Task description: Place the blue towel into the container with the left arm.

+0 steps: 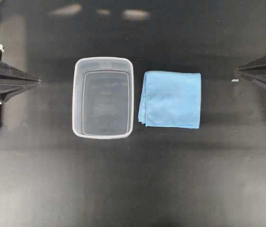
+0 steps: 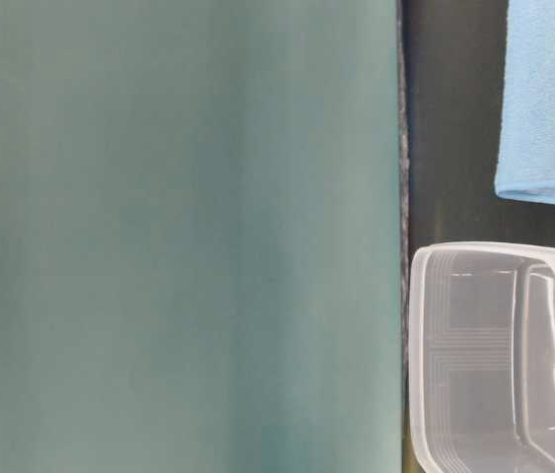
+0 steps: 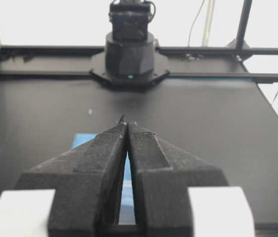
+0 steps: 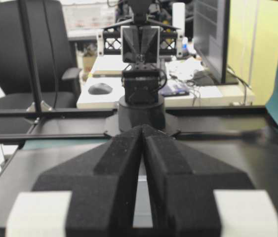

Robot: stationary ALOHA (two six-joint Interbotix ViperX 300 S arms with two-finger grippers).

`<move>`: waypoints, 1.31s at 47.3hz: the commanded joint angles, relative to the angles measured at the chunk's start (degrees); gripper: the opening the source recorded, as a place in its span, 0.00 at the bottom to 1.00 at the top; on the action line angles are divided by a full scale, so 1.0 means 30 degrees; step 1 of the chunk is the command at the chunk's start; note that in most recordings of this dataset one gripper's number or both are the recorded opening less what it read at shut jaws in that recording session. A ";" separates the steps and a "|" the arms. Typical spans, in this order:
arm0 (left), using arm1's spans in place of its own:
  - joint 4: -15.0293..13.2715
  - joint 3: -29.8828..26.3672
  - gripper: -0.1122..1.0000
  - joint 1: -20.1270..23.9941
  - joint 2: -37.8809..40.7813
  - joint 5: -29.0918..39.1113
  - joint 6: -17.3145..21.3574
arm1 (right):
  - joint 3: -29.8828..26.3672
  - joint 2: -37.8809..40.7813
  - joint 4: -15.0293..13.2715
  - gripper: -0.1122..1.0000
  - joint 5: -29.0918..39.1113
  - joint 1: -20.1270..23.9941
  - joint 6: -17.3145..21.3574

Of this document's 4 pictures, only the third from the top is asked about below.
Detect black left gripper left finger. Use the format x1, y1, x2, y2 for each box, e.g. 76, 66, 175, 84
15, 119, 127, 237

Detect blue towel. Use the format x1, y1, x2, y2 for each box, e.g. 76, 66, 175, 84
71, 133, 135, 225

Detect black aluminium frame rail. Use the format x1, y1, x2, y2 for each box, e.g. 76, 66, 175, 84
0, 46, 278, 86

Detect black vertical frame post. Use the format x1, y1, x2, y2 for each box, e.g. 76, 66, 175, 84
227, 0, 253, 50

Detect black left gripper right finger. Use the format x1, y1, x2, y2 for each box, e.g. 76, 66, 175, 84
127, 122, 228, 237

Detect thin grey cable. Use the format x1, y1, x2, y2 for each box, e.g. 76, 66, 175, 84
187, 0, 206, 47

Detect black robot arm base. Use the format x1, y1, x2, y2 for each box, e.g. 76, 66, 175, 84
91, 0, 169, 86

